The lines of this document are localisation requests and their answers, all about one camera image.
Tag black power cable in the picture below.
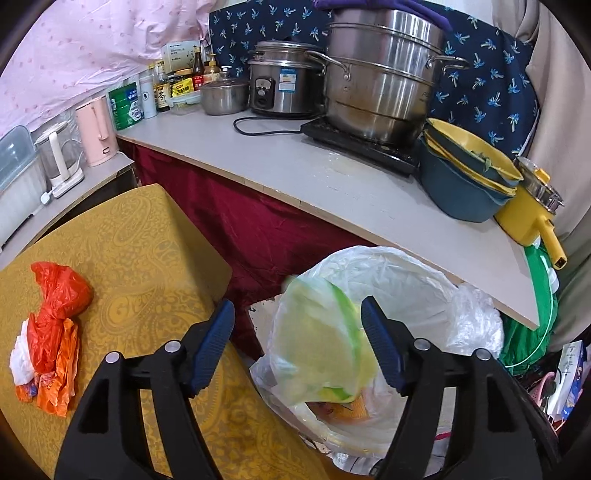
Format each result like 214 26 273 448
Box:
233 115 308 137

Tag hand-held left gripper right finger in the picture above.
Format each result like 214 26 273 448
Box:
360 295 561 480

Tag white blue packet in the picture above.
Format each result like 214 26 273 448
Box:
551 342 585 416

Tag blue printed cloth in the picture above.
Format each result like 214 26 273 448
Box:
208 0 541 162

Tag clear food container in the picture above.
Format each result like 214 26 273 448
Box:
171 91 204 116

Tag white glass electric kettle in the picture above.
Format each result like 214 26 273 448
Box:
33 121 86 199

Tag yellow paisley tablecloth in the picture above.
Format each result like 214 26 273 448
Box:
0 184 333 480

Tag brown sauce bottle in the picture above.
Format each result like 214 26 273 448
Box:
191 46 206 90

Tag red plastic bag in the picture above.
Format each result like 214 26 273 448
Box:
28 261 94 374

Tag yellow plastic basin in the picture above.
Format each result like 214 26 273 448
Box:
424 117 525 195

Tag green tin can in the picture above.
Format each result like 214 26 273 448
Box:
108 83 145 132

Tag white slim bottle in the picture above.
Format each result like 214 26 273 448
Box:
139 76 158 120

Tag pink electric kettle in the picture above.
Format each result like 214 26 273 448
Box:
75 96 120 168

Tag white cardboard box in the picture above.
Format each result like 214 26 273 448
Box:
163 39 202 75

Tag white crumpled tissue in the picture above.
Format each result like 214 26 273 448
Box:
9 318 38 386

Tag trash bin with white liner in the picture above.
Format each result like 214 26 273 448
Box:
249 246 505 472

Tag steel bowl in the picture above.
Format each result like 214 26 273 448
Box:
515 156 566 213

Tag small steel pot with lid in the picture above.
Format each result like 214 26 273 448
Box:
199 67 251 116

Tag black induction cooker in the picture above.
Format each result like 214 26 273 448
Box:
301 115 423 177

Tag dark red counter curtain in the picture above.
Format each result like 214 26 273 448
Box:
117 138 375 361

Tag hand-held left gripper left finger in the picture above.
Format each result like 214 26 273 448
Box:
54 299 236 480

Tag stacked blue yellow basins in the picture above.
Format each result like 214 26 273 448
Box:
418 136 517 223

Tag steel rice cooker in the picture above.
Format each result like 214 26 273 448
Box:
247 41 328 118

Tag large steel steamer pot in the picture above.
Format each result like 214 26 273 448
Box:
305 8 472 145

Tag pink dotted cloth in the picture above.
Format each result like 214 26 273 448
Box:
0 0 222 139

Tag green yellow plastic bag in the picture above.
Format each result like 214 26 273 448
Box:
270 274 377 404

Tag yellow label jar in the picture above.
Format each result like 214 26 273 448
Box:
170 69 195 99

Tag dark soy sauce bottle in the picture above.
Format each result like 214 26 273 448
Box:
152 60 172 114

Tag orange snack wrapper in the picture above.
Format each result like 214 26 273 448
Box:
16 318 80 418

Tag amber pump bottle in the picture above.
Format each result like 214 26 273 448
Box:
203 53 222 84

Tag yellow pot with handle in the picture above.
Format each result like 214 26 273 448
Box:
494 168 568 271

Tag white dish box with lid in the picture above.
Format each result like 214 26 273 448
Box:
0 126 49 250

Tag beige curtain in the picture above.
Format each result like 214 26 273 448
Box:
489 0 591 352

